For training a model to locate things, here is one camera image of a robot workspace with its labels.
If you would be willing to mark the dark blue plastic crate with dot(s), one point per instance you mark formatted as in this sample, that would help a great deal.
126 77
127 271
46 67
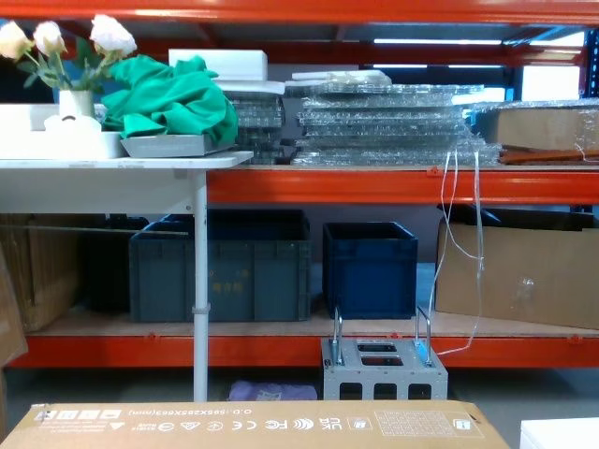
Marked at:
262 224

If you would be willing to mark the orange steel shelf rack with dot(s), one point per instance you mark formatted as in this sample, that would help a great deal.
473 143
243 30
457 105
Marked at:
355 184

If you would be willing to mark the grey plastic crate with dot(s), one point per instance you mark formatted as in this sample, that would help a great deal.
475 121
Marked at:
234 280

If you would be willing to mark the small clear plastic stack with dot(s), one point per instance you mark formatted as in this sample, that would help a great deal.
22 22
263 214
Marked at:
259 114

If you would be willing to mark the large bubble wrap stack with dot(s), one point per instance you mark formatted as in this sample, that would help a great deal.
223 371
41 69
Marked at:
388 124

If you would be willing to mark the grey flat tray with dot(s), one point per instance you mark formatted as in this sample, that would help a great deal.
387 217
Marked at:
164 147

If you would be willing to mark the purple cloth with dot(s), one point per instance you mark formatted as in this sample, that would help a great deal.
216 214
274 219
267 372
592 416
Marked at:
273 390

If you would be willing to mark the green cloth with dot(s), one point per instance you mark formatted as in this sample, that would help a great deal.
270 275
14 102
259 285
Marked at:
178 100

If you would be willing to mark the white foam block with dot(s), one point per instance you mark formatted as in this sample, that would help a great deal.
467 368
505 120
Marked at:
234 58

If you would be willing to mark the white table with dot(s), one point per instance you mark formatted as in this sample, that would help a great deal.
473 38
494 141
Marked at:
117 184

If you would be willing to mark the black plastic crate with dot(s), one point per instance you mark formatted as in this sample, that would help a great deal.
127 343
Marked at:
105 271

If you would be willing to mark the thin wooden rod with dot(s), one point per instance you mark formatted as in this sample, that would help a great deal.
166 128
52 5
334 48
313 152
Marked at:
93 229

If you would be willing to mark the long printed cardboard box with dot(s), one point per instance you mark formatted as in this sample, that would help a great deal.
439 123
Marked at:
243 428

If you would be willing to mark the large open cardboard box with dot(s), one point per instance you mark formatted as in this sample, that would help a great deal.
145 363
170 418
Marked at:
519 276

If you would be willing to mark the long ceiling light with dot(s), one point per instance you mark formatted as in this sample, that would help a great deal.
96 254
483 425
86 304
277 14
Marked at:
435 41

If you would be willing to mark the small white round-topped piece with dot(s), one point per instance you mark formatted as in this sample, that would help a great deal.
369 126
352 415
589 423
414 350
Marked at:
72 123

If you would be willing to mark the white vase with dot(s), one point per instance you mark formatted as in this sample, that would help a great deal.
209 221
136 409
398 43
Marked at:
77 103

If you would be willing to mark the orange bars bundle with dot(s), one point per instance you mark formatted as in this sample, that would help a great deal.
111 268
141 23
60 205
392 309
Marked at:
547 155

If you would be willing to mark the bubble-wrapped cardboard box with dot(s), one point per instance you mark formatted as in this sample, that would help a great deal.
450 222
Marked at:
538 124

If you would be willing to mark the folded cardboard sheets stack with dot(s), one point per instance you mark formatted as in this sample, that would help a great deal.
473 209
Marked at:
42 271

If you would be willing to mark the white artificial flower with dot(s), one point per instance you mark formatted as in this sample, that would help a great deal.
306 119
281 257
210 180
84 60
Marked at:
48 37
112 35
11 41

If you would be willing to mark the leaning cardboard sheet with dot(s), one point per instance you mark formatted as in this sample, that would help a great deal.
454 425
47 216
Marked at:
10 327

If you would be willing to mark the white flat box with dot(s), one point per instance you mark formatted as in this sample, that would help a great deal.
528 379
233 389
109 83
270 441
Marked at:
561 435

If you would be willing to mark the blue steel post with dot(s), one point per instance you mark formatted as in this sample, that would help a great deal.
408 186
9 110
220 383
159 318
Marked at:
590 61

